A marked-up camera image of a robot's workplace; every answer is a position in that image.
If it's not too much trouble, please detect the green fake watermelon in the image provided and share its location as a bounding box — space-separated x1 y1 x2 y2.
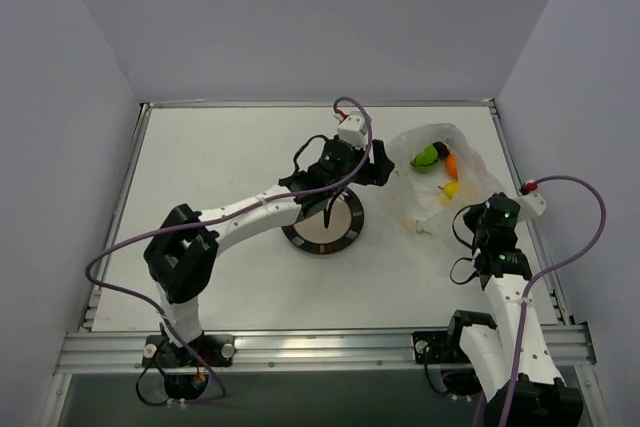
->
410 144 439 174

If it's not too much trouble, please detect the clear plastic bag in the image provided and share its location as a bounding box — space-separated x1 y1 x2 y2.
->
381 123 505 239

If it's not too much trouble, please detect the dark red fake fruit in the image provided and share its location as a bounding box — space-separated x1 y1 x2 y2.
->
433 142 450 159

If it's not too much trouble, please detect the orange fake persimmon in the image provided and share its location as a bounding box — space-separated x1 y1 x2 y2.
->
445 153 458 180

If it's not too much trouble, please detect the yellow fake pear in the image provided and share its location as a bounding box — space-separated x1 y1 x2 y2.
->
439 181 459 199

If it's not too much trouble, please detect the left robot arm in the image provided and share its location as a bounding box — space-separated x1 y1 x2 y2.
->
143 135 395 366

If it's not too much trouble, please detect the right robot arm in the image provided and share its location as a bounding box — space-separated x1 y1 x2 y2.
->
443 193 584 426

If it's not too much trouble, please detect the black rimmed round plate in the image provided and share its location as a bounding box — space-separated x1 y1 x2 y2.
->
282 189 365 256

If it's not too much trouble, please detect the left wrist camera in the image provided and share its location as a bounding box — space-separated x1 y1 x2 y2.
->
337 112 369 151

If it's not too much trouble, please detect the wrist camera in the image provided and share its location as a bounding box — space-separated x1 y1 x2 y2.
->
515 181 546 222
337 112 369 151

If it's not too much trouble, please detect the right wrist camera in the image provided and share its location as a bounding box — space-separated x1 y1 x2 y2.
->
515 181 546 222

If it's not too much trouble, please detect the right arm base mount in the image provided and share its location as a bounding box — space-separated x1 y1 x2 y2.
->
412 330 467 365

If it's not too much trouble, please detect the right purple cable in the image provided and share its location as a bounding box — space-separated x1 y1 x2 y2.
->
472 175 606 427

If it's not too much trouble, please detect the purple cable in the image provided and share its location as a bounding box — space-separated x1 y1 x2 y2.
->
472 175 606 427
83 95 376 406

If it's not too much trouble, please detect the aluminium front frame rail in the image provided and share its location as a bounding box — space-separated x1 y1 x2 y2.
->
52 324 599 376

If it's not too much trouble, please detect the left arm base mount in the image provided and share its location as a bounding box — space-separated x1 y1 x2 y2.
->
139 332 237 369

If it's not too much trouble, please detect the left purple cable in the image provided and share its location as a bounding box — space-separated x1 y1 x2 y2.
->
83 95 376 406

